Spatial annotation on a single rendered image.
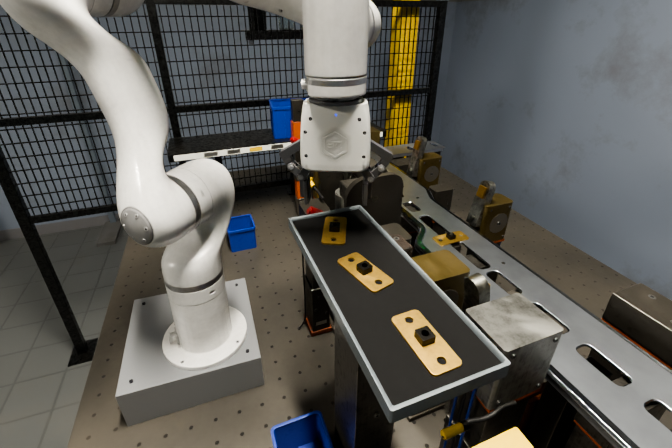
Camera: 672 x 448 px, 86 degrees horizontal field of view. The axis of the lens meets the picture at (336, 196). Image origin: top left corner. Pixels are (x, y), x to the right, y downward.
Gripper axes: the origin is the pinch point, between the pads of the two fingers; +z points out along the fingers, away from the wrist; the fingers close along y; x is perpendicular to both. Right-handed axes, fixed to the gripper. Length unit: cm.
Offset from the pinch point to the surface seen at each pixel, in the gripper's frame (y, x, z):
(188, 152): -59, 72, 19
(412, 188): 21, 52, 23
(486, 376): 16.5, -26.3, 6.3
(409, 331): 9.6, -21.2, 6.2
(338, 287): 1.2, -14.0, 6.5
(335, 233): 0.0, -1.3, 6.2
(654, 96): 154, 146, 11
